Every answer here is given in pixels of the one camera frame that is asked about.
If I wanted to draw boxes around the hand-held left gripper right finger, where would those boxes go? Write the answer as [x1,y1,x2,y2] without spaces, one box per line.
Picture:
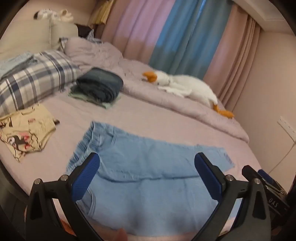
[192,152,271,241]

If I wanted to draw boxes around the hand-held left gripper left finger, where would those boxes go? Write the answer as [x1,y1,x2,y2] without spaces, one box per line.
[25,152,102,241]

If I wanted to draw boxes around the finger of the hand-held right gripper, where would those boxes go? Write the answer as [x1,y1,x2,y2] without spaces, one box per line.
[242,165,270,186]

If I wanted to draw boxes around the light blue denim pants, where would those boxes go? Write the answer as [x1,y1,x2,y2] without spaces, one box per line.
[66,120,235,235]

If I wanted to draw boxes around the bed with pink sheet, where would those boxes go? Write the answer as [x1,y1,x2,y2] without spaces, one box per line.
[0,91,286,241]

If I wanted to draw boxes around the folded green garment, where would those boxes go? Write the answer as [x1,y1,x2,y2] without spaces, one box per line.
[68,90,122,109]

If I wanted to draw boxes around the yellow cartoon print garment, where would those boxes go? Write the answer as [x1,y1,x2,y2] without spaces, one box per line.
[0,105,60,163]

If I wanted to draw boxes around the pink quilt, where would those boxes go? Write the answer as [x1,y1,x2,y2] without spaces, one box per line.
[65,37,250,143]

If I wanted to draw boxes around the white goose plush toy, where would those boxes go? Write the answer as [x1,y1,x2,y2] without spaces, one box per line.
[142,71,235,119]

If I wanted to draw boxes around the plaid pillow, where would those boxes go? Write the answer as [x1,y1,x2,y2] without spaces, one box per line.
[0,50,82,117]

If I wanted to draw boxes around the pink curtain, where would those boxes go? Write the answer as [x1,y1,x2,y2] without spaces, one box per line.
[102,0,176,63]
[203,5,262,114]

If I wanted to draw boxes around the folded light blue cloth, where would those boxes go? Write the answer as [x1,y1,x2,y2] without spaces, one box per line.
[0,52,38,80]

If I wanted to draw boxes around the blue curtain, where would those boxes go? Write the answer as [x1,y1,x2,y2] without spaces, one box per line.
[148,0,232,80]

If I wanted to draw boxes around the striped cloth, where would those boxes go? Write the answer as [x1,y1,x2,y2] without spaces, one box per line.
[87,30,103,43]

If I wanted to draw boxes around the dark cloth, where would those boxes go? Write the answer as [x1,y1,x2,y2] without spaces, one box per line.
[76,23,95,39]

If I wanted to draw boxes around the beige headboard cushion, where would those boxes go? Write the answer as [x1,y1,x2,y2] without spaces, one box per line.
[0,19,79,61]

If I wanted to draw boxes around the yellow cloth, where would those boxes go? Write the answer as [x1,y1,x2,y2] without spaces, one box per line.
[89,0,114,25]

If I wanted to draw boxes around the black and white plush toy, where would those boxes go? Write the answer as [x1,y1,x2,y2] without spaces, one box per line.
[33,9,58,20]

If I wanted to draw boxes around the white cable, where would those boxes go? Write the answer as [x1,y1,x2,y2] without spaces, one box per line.
[269,143,295,173]

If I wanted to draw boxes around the white wall socket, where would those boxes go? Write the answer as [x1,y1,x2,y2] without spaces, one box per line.
[277,116,296,140]

